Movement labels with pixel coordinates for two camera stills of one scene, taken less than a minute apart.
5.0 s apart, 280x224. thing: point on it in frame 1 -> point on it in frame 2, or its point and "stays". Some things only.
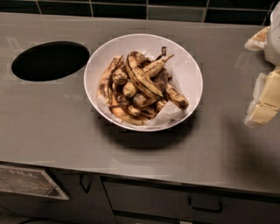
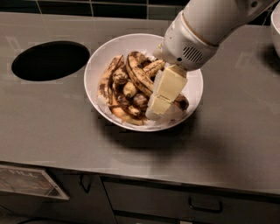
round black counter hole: [49, 60] stays
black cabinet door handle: [87, 191] stays
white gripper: [273, 44] -> [184, 44]
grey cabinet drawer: [192, 200] stays
